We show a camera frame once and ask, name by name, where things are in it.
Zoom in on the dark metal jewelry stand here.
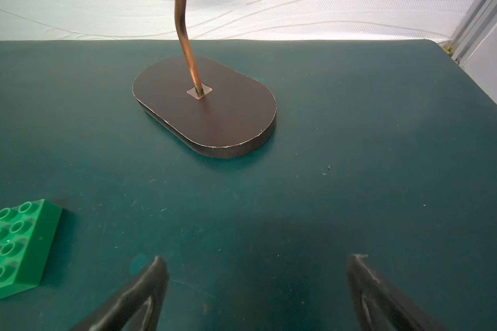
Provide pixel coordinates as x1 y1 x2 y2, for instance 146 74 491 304
132 1 277 159

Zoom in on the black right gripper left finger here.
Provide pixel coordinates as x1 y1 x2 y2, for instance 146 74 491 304
72 256 169 330

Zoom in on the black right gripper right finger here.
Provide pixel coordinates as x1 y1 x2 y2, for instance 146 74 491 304
346 254 447 330

